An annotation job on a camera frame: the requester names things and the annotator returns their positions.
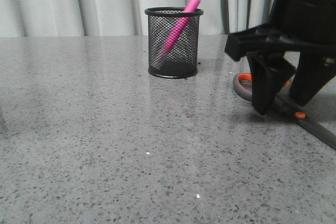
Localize grey curtain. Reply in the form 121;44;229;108
1;0;273;37

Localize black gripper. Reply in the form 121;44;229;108
225;0;335;115

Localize pink highlighter pen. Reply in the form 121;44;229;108
158;0;201;68

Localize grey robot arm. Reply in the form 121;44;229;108
225;0;335;114

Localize black mesh pen cup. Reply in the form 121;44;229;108
144;7;203;79

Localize grey orange scissors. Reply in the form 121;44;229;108
233;72;335;149

